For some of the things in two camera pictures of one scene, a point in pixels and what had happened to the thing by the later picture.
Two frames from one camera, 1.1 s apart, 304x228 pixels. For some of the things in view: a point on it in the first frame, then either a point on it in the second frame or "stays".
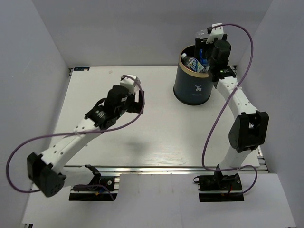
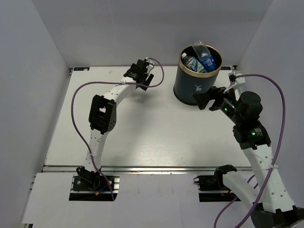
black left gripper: (137, 107) → (147, 82)
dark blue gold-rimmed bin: (192, 87) stays
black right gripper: (201, 43) → (213, 93)
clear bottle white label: (192, 63) stays
